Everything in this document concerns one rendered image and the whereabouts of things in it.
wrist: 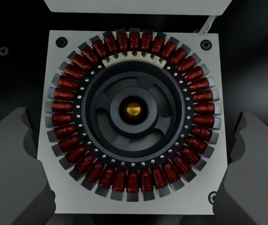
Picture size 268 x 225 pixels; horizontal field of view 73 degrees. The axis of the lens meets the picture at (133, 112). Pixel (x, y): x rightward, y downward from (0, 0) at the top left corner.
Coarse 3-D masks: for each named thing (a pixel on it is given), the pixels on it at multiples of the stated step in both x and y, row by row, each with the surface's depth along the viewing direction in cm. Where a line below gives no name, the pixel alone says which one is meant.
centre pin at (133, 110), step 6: (126, 102) 13; (132, 102) 12; (138, 102) 12; (120, 108) 13; (126, 108) 12; (132, 108) 12; (138, 108) 12; (144, 108) 13; (120, 114) 13; (126, 114) 12; (132, 114) 12; (138, 114) 12; (144, 114) 13; (126, 120) 12; (132, 120) 12; (138, 120) 12
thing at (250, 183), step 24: (240, 120) 11; (240, 144) 9; (264, 144) 8; (240, 168) 7; (264, 168) 7; (240, 192) 6; (264, 192) 6; (216, 216) 7; (240, 216) 6; (264, 216) 5
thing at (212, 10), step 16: (48, 0) 6; (64, 0) 6; (80, 0) 6; (96, 0) 6; (112, 0) 6; (128, 0) 6; (144, 0) 6; (160, 0) 6; (176, 0) 6; (192, 0) 6; (208, 0) 6; (224, 0) 6
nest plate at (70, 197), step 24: (48, 48) 16; (72, 48) 16; (192, 48) 16; (216, 48) 16; (48, 72) 15; (216, 72) 15; (48, 144) 14; (144, 144) 14; (216, 144) 14; (48, 168) 14; (72, 168) 14; (192, 168) 14; (216, 168) 14; (72, 192) 14; (192, 192) 14; (216, 192) 14
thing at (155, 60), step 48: (96, 48) 12; (144, 48) 12; (48, 96) 11; (96, 96) 13; (144, 96) 12; (192, 96) 12; (96, 144) 11; (192, 144) 11; (96, 192) 11; (144, 192) 11
